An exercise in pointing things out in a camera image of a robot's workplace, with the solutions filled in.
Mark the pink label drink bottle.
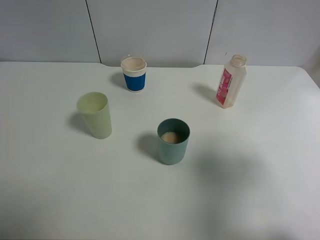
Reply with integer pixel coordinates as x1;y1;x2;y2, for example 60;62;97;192
215;54;247;109

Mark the teal plastic cup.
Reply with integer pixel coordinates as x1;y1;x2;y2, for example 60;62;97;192
157;118;191;165

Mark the blue sleeved paper cup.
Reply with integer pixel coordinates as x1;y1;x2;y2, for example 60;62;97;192
120;54;147;93

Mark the light green plastic cup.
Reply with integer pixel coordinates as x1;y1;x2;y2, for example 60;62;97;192
76;92;112;140

